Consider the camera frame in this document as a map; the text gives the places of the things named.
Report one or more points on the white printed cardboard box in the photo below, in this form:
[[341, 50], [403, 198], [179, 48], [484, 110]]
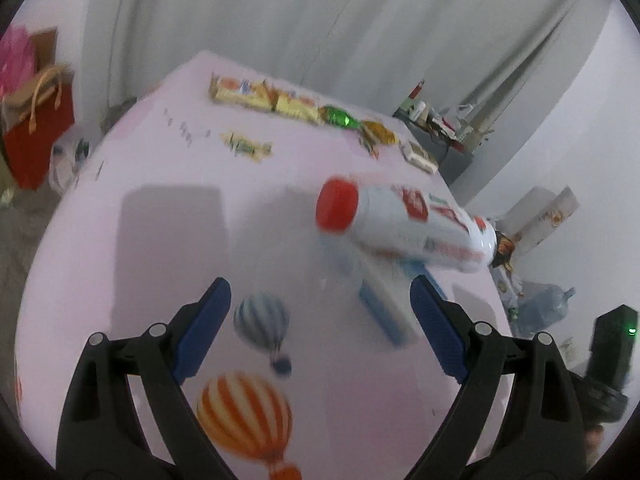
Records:
[[540, 220]]

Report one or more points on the white plastic bag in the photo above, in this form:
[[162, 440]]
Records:
[[70, 160]]

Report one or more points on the orange black snack wrapper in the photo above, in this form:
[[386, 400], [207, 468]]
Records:
[[504, 250]]

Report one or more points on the red paper gift bag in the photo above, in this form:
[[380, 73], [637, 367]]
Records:
[[40, 140]]

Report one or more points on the clear water jug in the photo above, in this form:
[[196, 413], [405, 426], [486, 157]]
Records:
[[545, 310]]

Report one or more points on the white bottle with red cap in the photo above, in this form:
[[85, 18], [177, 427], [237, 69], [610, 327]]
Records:
[[400, 220]]

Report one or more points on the brown cardboard box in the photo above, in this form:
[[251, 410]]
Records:
[[45, 47]]

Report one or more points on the beige snack packet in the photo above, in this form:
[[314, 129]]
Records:
[[417, 156]]

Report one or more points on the pink plastic bag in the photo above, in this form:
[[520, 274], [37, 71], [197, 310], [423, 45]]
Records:
[[15, 60]]

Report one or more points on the green wrapped candy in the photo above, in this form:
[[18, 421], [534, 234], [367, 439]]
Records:
[[340, 117]]

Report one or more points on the orange candy wrapper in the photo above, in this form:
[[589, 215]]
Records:
[[377, 135]]

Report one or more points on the grey curtain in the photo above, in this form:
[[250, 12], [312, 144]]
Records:
[[325, 20]]

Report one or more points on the pink balloon-print tablecloth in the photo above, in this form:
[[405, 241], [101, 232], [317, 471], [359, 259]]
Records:
[[175, 230]]

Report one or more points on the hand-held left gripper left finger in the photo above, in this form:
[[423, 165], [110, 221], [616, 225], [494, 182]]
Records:
[[205, 330]]

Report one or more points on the dark grey cabinet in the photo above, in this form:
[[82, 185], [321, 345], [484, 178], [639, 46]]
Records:
[[450, 160]]

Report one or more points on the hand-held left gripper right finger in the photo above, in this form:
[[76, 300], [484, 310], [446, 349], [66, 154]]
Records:
[[440, 330]]

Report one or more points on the small white green packet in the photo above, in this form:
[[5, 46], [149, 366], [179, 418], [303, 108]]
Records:
[[247, 147]]

